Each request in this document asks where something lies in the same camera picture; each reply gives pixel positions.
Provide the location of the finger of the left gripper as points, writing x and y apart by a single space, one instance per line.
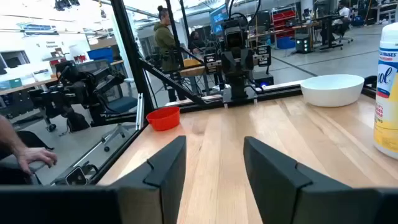
247 61
228 62

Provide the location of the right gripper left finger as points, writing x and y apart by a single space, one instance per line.
161 186

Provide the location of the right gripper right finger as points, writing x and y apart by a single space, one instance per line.
273 186

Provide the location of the person's forearm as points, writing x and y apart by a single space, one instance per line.
7 137

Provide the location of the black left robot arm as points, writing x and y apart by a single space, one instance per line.
238 87

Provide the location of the shelf with red bins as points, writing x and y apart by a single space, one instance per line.
283 21

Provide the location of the computer tower with lights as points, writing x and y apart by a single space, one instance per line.
303 43

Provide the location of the blue monitor screen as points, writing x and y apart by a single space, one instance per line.
218 18

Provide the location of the standing person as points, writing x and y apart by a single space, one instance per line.
164 40

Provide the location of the red plastic bowl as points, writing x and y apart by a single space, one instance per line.
163 119

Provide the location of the black-legged work desk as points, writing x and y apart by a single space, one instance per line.
326 31

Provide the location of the white bowl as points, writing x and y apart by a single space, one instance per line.
331 90

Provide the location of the distant seated person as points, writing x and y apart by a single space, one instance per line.
342 18

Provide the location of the office chair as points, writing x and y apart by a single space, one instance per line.
122 104

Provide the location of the blue storage bin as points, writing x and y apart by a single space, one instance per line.
100 54

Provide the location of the black mobile robot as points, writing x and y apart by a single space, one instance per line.
74 90

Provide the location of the person's hand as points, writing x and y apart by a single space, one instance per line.
34 157

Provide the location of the yellow disinfecting wipes canister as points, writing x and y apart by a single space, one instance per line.
387 109

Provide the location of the wooden desk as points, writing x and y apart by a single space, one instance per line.
25 86

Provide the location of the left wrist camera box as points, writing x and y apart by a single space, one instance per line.
235 34

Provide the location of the black diagonal frame brace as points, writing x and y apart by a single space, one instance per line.
171 82

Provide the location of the dark table-edge camera box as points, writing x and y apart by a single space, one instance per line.
76 177

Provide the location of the black frame post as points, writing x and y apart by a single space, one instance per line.
130 53

